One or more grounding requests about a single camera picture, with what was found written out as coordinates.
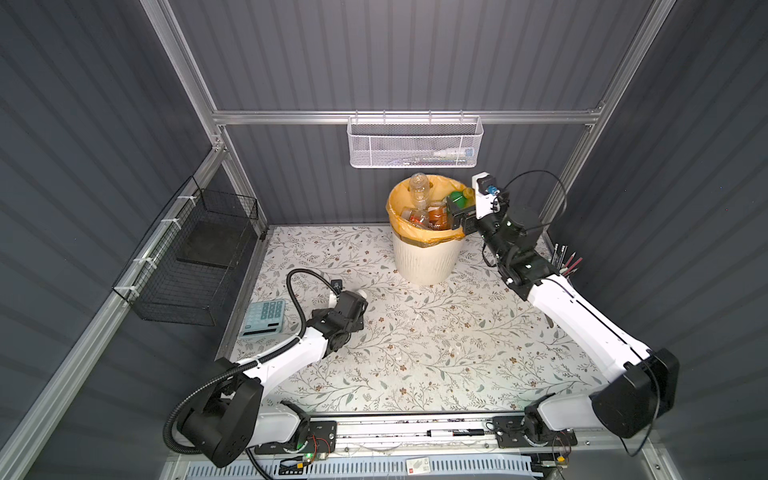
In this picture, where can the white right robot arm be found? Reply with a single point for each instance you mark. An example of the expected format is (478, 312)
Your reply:
(641, 382)

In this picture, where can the white cup pen holder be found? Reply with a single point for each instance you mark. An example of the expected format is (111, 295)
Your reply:
(565, 260)

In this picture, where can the green Sprite bottle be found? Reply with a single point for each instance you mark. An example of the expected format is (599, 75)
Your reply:
(459, 200)

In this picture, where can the white ribbed waste bin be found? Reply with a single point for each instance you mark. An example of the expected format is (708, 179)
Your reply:
(425, 265)

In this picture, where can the black marker pen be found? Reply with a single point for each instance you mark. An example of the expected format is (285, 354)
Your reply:
(445, 433)

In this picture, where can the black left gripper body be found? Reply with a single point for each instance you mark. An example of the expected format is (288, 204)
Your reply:
(320, 315)

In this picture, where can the brown label drink bottle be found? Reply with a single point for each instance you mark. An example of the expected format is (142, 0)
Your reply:
(438, 217)

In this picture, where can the white wire wall basket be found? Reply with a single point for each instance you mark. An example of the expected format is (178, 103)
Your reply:
(411, 142)

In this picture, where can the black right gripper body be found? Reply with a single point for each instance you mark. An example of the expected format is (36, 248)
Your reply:
(488, 230)

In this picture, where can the black wire side basket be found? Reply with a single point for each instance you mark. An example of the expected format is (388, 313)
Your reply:
(192, 270)

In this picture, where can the teal calculator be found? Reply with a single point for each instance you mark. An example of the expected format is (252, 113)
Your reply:
(263, 318)

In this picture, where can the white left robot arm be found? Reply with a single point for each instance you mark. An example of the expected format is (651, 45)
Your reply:
(229, 417)

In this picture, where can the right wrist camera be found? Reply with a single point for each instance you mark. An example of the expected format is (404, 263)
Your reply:
(486, 195)

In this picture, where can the orange bin liner bag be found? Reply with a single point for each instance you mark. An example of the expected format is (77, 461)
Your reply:
(400, 199)

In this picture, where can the large clear bottle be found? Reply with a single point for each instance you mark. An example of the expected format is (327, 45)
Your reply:
(419, 188)

